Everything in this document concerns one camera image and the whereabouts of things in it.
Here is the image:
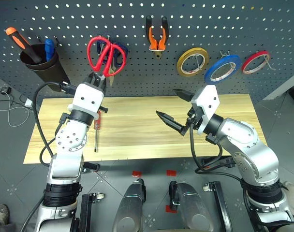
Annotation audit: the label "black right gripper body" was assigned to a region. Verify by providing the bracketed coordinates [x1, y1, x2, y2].
[185, 106, 204, 133]

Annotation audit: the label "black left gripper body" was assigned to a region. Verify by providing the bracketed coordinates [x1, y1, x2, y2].
[85, 76, 107, 93]

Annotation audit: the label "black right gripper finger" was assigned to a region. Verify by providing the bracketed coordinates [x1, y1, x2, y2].
[155, 110, 187, 136]
[173, 88, 194, 102]

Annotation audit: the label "red handled scissors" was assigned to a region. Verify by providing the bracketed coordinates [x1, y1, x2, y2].
[87, 36, 127, 78]

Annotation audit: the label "yellow tape roll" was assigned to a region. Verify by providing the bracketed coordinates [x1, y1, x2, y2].
[176, 47, 210, 78]

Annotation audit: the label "metal pegboard hook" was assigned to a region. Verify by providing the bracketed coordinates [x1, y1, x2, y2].
[220, 50, 236, 71]
[191, 53, 203, 71]
[257, 51, 276, 72]

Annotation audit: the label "blue tape roll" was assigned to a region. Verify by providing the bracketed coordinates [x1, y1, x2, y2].
[204, 55, 242, 85]

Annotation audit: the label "dark grey perforated pegboard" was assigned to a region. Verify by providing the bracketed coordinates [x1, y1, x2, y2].
[0, 0, 294, 102]

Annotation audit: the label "red tape roll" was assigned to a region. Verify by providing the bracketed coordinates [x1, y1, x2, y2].
[241, 50, 271, 76]

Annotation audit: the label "black tool cup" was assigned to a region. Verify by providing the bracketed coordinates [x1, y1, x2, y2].
[19, 43, 71, 86]

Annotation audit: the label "silver right robot leg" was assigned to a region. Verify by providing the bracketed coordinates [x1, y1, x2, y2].
[169, 180, 217, 232]

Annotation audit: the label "silver robot leg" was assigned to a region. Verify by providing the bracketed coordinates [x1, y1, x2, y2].
[112, 178, 147, 232]
[169, 180, 217, 232]

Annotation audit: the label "silver left robot leg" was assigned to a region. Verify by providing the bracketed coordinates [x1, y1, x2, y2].
[112, 178, 147, 232]

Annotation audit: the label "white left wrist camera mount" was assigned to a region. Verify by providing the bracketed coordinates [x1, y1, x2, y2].
[67, 82, 105, 115]

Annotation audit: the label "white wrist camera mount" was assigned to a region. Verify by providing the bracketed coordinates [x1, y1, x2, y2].
[67, 82, 105, 115]
[191, 85, 221, 135]

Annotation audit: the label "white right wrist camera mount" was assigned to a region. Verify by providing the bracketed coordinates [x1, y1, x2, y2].
[191, 85, 221, 135]

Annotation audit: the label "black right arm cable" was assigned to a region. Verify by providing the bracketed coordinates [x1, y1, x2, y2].
[188, 124, 247, 184]

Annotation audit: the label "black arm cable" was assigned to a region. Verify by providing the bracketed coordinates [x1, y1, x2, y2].
[33, 81, 77, 168]
[188, 124, 247, 184]

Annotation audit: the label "dark blue handled scissors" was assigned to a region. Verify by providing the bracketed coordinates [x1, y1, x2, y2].
[96, 40, 129, 76]

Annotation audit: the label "small red handled screwdriver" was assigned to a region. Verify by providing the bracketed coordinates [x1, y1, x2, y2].
[93, 110, 103, 154]

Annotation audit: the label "orange black handled pliers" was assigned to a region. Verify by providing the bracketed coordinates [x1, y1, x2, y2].
[145, 15, 170, 59]

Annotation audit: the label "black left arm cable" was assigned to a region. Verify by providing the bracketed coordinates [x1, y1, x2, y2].
[33, 81, 77, 168]

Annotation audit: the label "orange black handled screwdriver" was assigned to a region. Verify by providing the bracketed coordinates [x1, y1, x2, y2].
[5, 27, 43, 65]

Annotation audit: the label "black frame bar with caster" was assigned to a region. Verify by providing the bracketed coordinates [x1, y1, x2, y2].
[202, 181, 234, 232]
[77, 192, 106, 232]

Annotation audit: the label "white floor cable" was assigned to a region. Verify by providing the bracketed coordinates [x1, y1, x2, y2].
[0, 87, 37, 128]

